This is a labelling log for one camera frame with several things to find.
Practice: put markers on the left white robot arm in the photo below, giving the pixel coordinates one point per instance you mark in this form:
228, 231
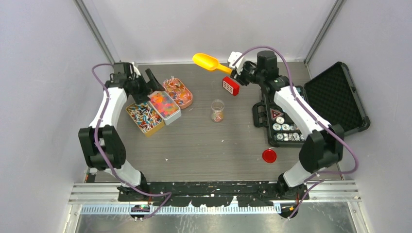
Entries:
101, 144

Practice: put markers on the pink tray of lollipops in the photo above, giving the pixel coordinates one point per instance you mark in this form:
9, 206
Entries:
178, 92

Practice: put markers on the clear plastic jar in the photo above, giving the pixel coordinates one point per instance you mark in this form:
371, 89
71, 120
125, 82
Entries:
217, 108

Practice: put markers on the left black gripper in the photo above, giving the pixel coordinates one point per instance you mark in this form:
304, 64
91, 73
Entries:
152, 85

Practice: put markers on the yellow plastic scoop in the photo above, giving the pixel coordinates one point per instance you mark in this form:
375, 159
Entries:
210, 63

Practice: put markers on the red jar lid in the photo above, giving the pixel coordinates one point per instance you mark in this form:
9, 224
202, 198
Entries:
269, 156

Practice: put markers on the red toy brick block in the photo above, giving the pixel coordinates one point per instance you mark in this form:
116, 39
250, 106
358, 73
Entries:
230, 86

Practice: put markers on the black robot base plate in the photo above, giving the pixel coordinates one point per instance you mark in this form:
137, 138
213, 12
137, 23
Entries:
213, 194

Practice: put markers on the black poker chip case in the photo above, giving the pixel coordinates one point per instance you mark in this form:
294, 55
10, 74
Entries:
332, 94

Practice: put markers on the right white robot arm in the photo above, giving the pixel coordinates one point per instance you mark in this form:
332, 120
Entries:
322, 146

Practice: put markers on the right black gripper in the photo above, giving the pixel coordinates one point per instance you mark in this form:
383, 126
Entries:
239, 77

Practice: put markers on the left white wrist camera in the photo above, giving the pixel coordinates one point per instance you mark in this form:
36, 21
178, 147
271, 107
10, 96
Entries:
135, 73

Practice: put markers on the white tray of gummy candies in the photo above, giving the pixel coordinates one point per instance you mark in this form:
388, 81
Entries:
165, 106

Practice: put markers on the yellow tray of wrapped candies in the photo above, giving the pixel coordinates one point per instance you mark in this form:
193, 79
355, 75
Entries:
146, 118

